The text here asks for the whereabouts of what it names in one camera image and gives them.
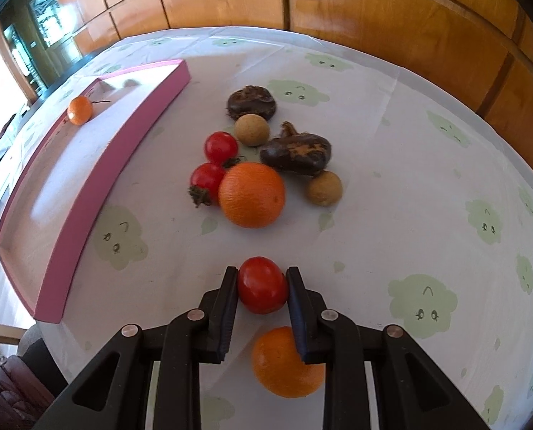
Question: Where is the dark glass door cabinet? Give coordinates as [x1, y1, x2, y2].
[0, 0, 83, 103]

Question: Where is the dark brown water chestnut large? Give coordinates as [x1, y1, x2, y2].
[259, 121, 332, 177]

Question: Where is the red cherry tomato lower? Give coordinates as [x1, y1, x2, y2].
[189, 162, 226, 207]

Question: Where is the pink shallow tray box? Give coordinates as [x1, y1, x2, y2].
[0, 59, 191, 323]

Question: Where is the smooth orange kumquat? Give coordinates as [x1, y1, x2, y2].
[251, 326, 326, 399]

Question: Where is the wooden chair with cushion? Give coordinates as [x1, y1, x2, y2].
[0, 325, 67, 429]

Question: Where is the wooden wall cabinet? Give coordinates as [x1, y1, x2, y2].
[59, 0, 533, 168]

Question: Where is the tan longan upper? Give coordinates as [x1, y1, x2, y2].
[234, 114, 270, 148]

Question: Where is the tan longan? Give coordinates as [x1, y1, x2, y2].
[234, 114, 270, 148]
[305, 171, 343, 207]

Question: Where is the red cherry tomato upper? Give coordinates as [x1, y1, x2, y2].
[203, 131, 238, 165]

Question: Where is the red cherry tomato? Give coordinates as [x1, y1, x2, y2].
[189, 162, 226, 207]
[203, 131, 238, 165]

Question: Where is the small tangerine with stem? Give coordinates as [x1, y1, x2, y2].
[66, 95, 110, 126]

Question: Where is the large textured orange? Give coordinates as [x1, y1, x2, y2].
[218, 162, 286, 229]

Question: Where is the tan longan lower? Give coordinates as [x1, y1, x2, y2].
[305, 171, 343, 207]

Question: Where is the dark brown water chestnut round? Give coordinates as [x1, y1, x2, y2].
[227, 86, 276, 120]

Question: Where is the white cloud-print tablecloth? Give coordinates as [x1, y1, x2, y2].
[0, 26, 533, 430]

